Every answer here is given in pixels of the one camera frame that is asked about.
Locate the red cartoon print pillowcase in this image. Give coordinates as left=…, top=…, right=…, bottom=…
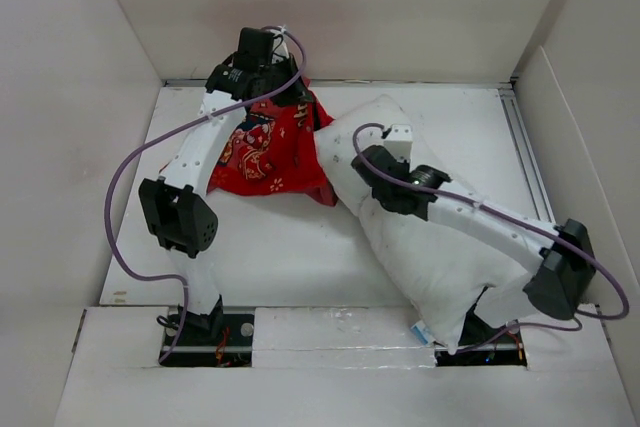
left=158, top=77, right=337, bottom=208

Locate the white pillow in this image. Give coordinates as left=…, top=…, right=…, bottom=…
left=314, top=96, right=525, bottom=352

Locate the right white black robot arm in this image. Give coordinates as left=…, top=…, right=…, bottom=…
left=351, top=145, right=595, bottom=352

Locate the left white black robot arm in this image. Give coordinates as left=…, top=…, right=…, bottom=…
left=138, top=26, right=311, bottom=346

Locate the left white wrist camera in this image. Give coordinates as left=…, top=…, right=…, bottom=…
left=267, top=26, right=291, bottom=64

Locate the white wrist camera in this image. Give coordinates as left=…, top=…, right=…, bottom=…
left=267, top=26, right=291, bottom=64
left=382, top=124, right=413, bottom=164

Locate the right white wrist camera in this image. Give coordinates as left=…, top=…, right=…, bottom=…
left=382, top=124, right=413, bottom=164

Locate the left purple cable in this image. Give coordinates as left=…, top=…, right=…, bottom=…
left=103, top=24, right=307, bottom=364

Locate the aluminium rail right side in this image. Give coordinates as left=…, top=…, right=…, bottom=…
left=498, top=87, right=555, bottom=222

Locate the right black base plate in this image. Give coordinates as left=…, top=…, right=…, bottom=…
left=434, top=314, right=527, bottom=367

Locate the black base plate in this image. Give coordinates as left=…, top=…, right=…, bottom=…
left=434, top=314, right=527, bottom=367
left=156, top=310, right=255, bottom=368

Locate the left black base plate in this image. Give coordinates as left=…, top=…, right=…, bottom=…
left=156, top=310, right=255, bottom=368

